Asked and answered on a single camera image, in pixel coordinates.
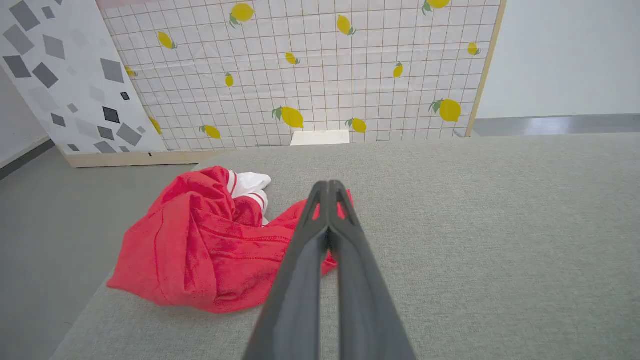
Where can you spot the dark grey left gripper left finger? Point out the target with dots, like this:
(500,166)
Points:
(300,280)

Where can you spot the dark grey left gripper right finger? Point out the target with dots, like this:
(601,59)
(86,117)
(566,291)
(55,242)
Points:
(365,300)

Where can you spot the red shirt with white sleeves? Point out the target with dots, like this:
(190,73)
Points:
(200,250)

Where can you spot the grey fabric sofa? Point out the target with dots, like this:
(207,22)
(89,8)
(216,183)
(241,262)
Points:
(490,240)

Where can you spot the white rectangular box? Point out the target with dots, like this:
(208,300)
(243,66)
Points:
(320,137)

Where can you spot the lemon print grid panel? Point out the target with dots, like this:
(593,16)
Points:
(320,75)

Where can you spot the grey diamond print panel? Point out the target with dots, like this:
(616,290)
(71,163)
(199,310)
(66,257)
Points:
(65,75)

